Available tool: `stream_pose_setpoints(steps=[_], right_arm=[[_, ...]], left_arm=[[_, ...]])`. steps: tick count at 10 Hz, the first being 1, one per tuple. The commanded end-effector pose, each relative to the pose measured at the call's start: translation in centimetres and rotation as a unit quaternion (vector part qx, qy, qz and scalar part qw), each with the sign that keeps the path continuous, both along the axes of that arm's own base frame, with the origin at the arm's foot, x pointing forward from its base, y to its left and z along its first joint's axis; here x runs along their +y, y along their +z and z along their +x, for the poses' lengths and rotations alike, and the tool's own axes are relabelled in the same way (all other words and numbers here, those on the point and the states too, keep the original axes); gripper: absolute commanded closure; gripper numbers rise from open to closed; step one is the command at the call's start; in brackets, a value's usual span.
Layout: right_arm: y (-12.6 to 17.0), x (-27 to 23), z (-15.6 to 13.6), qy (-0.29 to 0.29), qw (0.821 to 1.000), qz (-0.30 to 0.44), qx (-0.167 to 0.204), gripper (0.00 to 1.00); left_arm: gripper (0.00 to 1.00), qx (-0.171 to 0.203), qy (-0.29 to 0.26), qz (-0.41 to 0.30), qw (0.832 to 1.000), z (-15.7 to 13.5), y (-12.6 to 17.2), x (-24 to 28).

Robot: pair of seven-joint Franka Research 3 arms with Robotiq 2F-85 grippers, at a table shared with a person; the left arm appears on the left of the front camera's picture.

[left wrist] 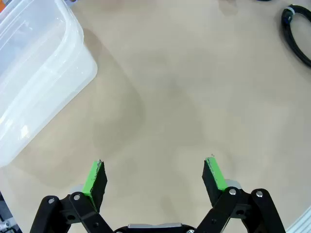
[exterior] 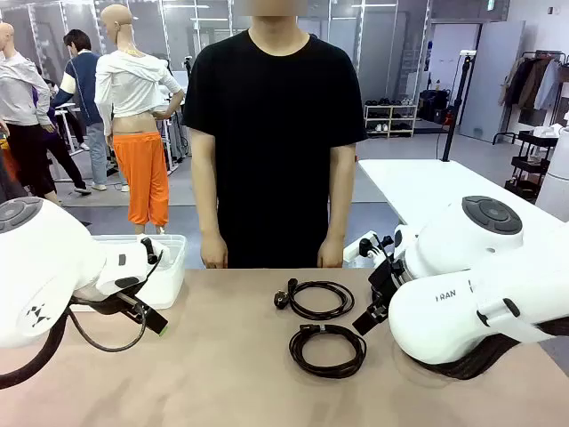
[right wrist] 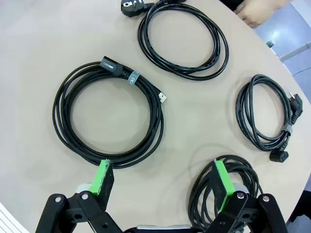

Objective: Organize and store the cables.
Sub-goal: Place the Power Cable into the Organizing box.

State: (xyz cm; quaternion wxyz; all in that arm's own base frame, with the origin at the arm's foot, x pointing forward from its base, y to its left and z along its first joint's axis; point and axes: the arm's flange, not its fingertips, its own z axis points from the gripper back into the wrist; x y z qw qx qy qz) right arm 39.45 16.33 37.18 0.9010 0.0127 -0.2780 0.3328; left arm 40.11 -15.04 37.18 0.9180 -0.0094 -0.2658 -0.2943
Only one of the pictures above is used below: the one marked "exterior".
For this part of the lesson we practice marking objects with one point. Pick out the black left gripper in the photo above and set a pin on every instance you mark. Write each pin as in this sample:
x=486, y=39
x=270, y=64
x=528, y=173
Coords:
x=111, y=304

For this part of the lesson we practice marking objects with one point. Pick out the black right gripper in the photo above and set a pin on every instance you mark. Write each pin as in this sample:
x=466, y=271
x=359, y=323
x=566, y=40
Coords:
x=386, y=280

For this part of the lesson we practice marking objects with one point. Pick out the person right hand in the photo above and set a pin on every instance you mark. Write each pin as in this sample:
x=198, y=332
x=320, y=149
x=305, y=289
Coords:
x=214, y=253

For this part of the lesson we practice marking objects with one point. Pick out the mannequin with grey top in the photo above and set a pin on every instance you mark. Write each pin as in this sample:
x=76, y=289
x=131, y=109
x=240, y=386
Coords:
x=20, y=89

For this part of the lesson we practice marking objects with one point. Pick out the clothes rack with coats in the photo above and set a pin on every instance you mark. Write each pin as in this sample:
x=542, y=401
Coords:
x=533, y=84

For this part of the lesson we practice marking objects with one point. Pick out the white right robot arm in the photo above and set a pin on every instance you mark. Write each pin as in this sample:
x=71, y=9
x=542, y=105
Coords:
x=444, y=320

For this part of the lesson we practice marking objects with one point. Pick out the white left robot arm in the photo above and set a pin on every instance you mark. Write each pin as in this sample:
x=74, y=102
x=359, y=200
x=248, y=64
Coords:
x=44, y=267

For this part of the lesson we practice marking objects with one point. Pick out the white table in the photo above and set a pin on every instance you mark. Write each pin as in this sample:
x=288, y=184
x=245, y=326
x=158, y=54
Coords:
x=422, y=187

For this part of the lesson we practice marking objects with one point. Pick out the black tripod pole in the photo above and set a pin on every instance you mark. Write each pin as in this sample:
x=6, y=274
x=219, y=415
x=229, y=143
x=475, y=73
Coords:
x=453, y=115

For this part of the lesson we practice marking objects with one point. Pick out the person in purple hoodie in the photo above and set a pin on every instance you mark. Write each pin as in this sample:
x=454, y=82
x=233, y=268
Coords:
x=66, y=160

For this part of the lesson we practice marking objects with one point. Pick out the clear plastic storage container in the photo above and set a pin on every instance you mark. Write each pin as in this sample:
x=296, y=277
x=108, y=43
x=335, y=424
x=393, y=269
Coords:
x=173, y=276

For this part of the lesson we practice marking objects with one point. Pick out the person left hand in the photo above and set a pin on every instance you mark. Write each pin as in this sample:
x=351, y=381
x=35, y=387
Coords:
x=331, y=252

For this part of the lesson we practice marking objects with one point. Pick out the person torso black t-shirt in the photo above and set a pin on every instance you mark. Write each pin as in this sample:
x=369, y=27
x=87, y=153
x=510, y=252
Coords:
x=271, y=155

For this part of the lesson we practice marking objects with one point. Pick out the person in navy sweater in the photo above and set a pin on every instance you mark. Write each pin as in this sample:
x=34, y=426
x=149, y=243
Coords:
x=84, y=84

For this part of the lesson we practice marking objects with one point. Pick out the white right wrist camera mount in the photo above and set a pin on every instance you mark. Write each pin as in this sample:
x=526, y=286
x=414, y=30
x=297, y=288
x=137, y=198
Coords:
x=355, y=249

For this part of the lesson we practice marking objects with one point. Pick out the black bags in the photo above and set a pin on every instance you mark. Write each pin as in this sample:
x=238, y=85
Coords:
x=433, y=107

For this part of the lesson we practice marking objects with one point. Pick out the black utility cart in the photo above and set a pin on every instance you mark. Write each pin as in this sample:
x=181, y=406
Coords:
x=531, y=164

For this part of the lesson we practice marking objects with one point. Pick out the person right forearm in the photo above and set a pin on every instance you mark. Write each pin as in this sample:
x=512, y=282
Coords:
x=206, y=191

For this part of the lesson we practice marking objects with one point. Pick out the white shoe rack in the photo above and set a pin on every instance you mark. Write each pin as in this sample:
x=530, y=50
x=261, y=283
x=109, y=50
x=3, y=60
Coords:
x=391, y=120

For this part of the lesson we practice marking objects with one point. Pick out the mannequin with orange pants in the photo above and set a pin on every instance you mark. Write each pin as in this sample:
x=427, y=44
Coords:
x=142, y=169

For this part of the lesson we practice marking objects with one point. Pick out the person left forearm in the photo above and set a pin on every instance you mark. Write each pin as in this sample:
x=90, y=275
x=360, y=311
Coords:
x=341, y=195

